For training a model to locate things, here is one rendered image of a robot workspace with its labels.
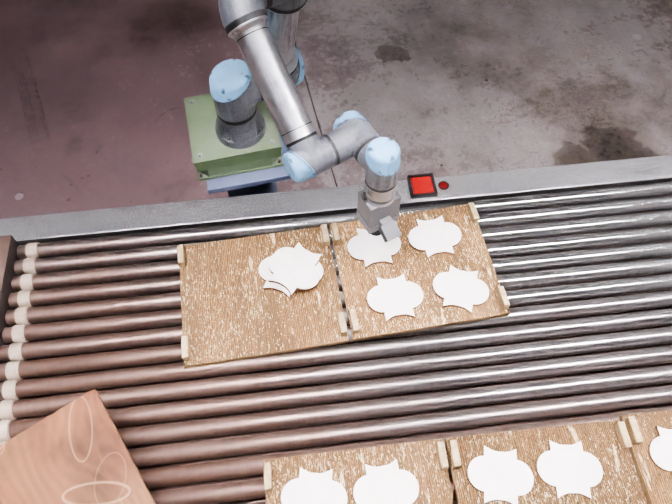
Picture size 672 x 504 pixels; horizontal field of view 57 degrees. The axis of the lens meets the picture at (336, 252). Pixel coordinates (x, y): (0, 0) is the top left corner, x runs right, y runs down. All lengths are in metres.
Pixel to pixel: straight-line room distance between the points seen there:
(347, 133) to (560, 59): 2.49
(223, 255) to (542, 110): 2.20
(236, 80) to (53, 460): 1.02
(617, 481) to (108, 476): 1.10
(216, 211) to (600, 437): 1.15
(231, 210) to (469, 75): 2.05
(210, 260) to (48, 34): 2.59
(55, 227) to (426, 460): 1.18
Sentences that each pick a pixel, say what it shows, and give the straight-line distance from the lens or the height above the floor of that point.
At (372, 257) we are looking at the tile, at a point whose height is 0.95.
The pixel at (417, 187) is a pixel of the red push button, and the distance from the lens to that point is 1.81.
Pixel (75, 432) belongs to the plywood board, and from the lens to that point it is 1.48.
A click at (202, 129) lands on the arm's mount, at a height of 0.96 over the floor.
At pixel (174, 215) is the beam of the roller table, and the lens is 1.81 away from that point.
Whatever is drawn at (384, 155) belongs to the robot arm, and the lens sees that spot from 1.33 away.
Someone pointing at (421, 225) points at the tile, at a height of 0.95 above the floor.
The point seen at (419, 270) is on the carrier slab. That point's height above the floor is 0.94.
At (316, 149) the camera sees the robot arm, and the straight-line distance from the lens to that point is 1.37.
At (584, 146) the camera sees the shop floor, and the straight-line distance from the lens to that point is 3.36.
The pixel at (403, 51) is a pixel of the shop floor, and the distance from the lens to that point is 3.62.
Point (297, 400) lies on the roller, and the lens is 1.52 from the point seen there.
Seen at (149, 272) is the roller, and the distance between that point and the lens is 1.73.
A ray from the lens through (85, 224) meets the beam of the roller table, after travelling 1.88.
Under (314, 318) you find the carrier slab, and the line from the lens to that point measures 1.57.
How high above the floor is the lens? 2.36
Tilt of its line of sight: 59 degrees down
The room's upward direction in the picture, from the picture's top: straight up
